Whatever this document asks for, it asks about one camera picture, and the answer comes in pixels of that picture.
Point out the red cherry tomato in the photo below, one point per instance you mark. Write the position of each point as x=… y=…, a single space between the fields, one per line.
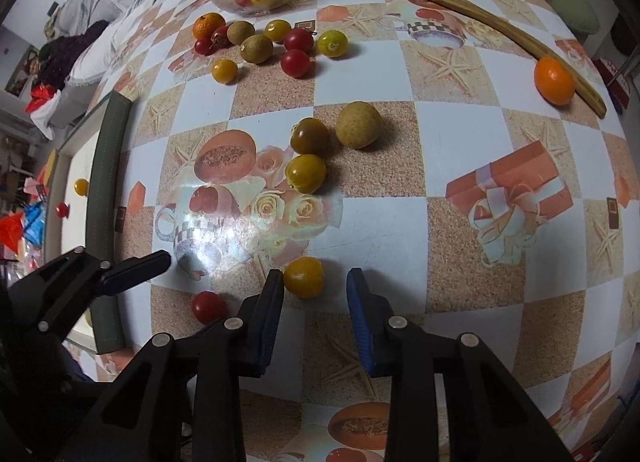
x=207 y=307

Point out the yellow cherry tomato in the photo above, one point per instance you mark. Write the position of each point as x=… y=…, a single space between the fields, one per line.
x=304 y=277

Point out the orange beside bowl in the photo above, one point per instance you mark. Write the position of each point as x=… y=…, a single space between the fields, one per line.
x=205 y=25

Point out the checkered fruit tablecloth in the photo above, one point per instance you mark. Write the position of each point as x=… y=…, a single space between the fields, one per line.
x=479 y=208

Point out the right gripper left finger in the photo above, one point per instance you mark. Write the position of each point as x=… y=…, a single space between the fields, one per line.
x=191 y=381

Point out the snack packet pile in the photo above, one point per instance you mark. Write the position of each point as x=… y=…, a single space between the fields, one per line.
x=24 y=197

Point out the grey white sofa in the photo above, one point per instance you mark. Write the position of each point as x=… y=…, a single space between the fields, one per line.
x=85 y=45

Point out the curved wooden stick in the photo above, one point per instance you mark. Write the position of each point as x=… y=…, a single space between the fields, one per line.
x=534 y=47

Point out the brown kiwi fruit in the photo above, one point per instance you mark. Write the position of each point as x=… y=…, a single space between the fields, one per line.
x=358 y=125

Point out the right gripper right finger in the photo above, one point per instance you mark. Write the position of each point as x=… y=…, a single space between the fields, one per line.
x=489 y=416

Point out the white shallow tray box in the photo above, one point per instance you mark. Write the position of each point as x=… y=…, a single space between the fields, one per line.
x=81 y=204

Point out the lone orange by stick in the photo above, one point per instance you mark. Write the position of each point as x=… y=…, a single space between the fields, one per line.
x=554 y=82

